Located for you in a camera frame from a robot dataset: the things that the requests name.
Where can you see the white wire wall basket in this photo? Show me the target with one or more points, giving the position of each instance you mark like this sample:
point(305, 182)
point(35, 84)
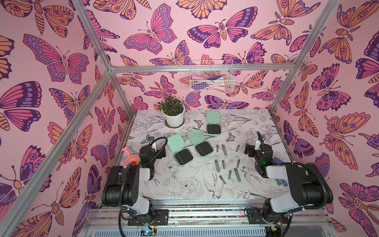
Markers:
point(212, 76)

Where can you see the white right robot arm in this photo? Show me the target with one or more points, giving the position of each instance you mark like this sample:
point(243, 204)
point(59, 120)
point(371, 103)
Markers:
point(307, 187)

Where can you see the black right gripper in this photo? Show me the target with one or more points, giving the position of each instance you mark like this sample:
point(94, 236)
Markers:
point(250, 149)

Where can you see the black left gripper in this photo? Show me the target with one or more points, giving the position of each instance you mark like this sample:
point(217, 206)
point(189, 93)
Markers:
point(160, 152)

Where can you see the green nail clipper long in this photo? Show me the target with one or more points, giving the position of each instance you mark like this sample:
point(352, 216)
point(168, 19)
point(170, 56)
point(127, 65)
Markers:
point(237, 174)

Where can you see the blue knit glove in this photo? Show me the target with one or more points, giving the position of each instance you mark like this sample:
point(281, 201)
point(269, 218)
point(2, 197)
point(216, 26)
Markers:
point(280, 182)

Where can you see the green nail clipper small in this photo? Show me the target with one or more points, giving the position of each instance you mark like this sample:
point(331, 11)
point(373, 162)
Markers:
point(222, 179)

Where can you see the potted green plant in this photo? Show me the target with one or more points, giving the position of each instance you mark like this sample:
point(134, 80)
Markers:
point(173, 110)

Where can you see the green case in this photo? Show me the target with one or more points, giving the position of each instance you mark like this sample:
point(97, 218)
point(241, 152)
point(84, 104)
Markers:
point(202, 147)
point(213, 120)
point(182, 155)

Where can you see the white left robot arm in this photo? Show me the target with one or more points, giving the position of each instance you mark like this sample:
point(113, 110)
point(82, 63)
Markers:
point(122, 186)

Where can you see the pink plastic toy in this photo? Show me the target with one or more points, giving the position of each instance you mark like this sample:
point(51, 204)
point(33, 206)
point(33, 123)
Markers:
point(130, 159)

